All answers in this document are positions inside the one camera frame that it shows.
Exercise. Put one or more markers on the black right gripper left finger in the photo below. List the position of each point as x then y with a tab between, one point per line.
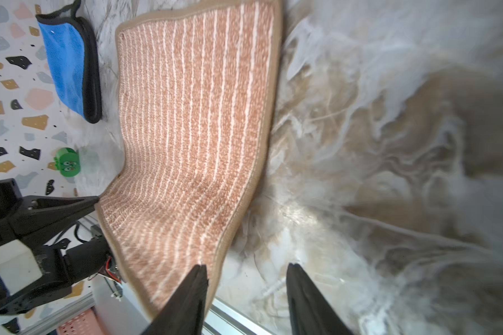
184	313

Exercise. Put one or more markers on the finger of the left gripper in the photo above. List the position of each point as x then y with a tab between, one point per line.
31	278

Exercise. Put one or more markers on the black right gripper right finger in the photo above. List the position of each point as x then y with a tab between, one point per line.
310	313

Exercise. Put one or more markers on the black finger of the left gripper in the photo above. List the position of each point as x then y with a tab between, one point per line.
46	217

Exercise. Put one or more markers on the blue dishcloth with black trim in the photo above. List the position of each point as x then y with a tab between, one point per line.
72	55

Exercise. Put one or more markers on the pink striped dishcloth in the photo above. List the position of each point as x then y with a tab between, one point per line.
197	89

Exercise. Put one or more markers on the green toy figure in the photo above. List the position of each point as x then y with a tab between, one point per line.
67	162

